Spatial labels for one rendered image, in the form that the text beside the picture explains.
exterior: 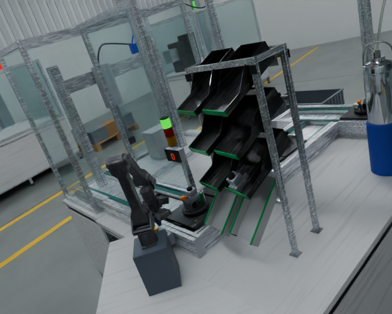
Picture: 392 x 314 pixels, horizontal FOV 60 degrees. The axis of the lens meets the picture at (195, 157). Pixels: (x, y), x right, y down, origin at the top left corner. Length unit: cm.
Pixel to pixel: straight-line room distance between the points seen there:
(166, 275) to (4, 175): 534
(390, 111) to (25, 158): 588
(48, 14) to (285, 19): 739
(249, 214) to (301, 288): 33
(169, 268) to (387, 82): 125
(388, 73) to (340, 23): 1040
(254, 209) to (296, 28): 1139
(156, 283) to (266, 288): 44
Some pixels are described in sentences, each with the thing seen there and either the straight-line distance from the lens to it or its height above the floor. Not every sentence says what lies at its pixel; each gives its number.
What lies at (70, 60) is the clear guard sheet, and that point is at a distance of 280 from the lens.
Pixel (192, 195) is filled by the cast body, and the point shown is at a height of 106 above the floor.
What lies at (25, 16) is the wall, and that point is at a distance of 1052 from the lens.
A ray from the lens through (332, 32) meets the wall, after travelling 1224.
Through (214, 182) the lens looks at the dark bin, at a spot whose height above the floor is 120.
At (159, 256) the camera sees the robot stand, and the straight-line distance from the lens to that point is 140.
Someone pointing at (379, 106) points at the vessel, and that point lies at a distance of 180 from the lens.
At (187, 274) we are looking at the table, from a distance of 154.
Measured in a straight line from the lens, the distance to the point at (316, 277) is 139.
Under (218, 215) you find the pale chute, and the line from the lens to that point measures 151.
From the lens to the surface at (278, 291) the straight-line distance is 136.
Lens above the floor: 182
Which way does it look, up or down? 21 degrees down
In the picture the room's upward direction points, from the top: 17 degrees counter-clockwise
